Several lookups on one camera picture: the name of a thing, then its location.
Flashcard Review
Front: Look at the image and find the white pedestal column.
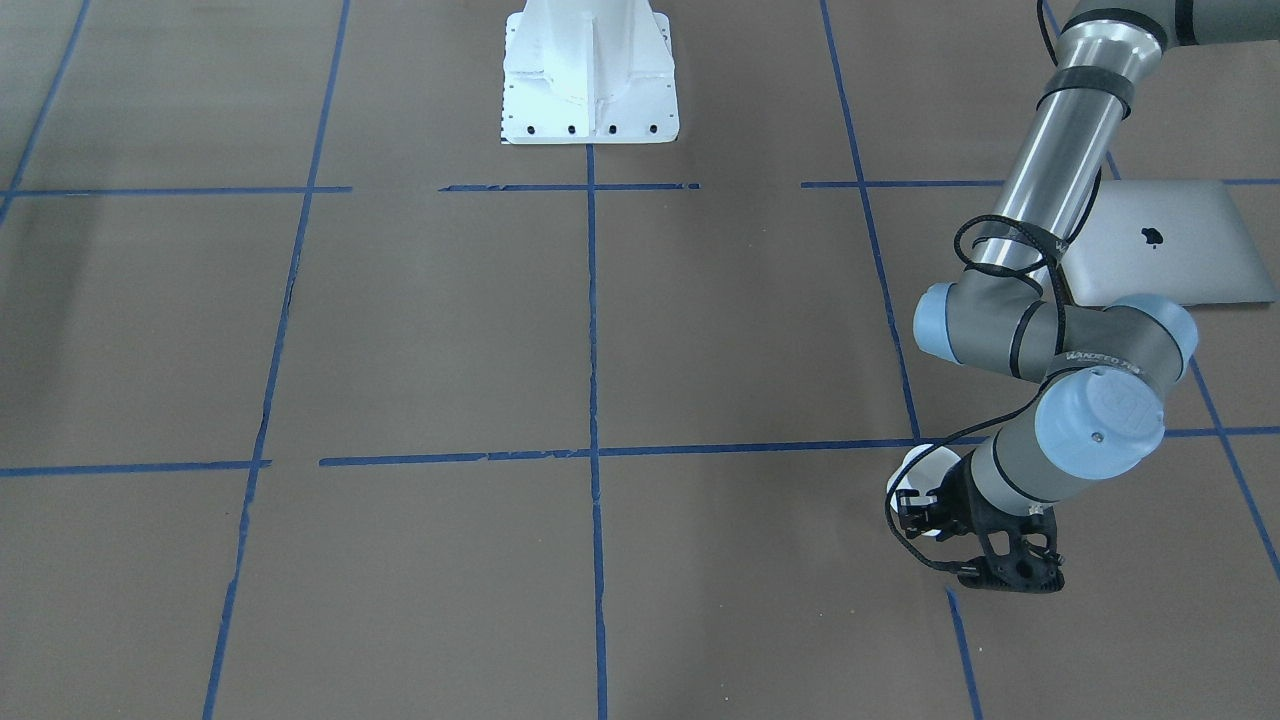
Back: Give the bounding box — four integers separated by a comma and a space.
500, 1, 681, 145

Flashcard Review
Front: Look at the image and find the grey closed laptop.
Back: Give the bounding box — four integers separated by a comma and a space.
1062, 179, 1277, 307

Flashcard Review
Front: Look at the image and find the working arm black gripper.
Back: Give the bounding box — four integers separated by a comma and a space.
895, 455, 996, 541

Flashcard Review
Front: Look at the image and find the working arm black cable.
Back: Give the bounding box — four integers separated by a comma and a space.
884, 215, 1071, 577

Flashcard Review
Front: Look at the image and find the brown paper table cover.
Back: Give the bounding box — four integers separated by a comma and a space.
3, 1, 1277, 719

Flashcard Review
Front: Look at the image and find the working silver robot arm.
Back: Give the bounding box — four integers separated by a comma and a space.
884, 1, 1277, 543

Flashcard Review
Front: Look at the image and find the white mug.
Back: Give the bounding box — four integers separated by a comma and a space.
884, 445, 961, 542

